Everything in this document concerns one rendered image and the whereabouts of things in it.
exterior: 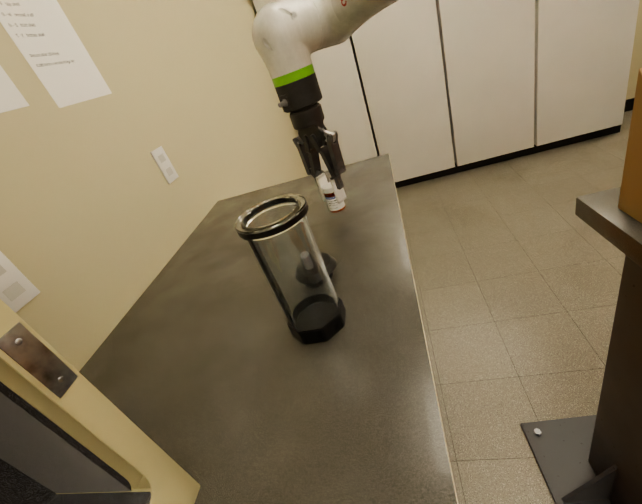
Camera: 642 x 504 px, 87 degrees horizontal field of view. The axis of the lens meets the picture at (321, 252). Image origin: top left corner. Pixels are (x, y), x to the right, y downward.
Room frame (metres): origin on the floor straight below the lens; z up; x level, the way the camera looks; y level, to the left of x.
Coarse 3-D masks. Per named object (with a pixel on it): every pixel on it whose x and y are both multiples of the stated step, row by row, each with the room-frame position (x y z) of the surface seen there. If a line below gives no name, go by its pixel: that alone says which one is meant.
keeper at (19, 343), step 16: (16, 336) 0.24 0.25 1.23; (32, 336) 0.25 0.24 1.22; (16, 352) 0.23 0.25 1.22; (32, 352) 0.24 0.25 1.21; (48, 352) 0.25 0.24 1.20; (32, 368) 0.23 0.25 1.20; (48, 368) 0.24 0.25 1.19; (64, 368) 0.25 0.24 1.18; (48, 384) 0.23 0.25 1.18; (64, 384) 0.24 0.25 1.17
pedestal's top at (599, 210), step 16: (608, 192) 0.51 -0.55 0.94; (576, 208) 0.53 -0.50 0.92; (592, 208) 0.48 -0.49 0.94; (608, 208) 0.46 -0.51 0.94; (592, 224) 0.47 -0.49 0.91; (608, 224) 0.43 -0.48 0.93; (624, 224) 0.41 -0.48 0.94; (640, 224) 0.40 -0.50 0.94; (608, 240) 0.43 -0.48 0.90; (624, 240) 0.39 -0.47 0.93; (640, 240) 0.37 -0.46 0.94; (640, 256) 0.36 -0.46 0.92
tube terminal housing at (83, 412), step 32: (0, 320) 0.24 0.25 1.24; (0, 352) 0.23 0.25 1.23; (32, 384) 0.23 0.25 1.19; (64, 416) 0.24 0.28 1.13; (96, 416) 0.24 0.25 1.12; (96, 448) 0.24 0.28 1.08; (128, 448) 0.23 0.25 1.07; (160, 448) 0.25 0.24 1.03; (128, 480) 0.23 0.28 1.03; (160, 480) 0.23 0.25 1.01; (192, 480) 0.25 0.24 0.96
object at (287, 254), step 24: (240, 216) 0.48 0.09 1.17; (264, 216) 0.50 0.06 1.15; (288, 216) 0.42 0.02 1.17; (264, 240) 0.42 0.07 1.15; (288, 240) 0.41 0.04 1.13; (312, 240) 0.44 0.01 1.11; (264, 264) 0.43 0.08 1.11; (288, 264) 0.41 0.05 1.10; (312, 264) 0.42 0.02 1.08; (288, 288) 0.41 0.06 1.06; (312, 288) 0.41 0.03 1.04; (288, 312) 0.43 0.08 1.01; (312, 312) 0.41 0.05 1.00; (336, 312) 0.43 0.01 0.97
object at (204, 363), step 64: (256, 192) 1.29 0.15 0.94; (384, 192) 0.87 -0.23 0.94; (192, 256) 0.93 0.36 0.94; (384, 256) 0.57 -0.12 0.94; (128, 320) 0.71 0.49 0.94; (192, 320) 0.61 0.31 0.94; (256, 320) 0.53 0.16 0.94; (384, 320) 0.41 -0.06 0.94; (128, 384) 0.49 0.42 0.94; (192, 384) 0.43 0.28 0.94; (256, 384) 0.38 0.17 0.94; (320, 384) 0.33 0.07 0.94; (384, 384) 0.29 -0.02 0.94; (192, 448) 0.31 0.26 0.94; (256, 448) 0.27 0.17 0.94; (320, 448) 0.24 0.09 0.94; (384, 448) 0.22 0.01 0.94
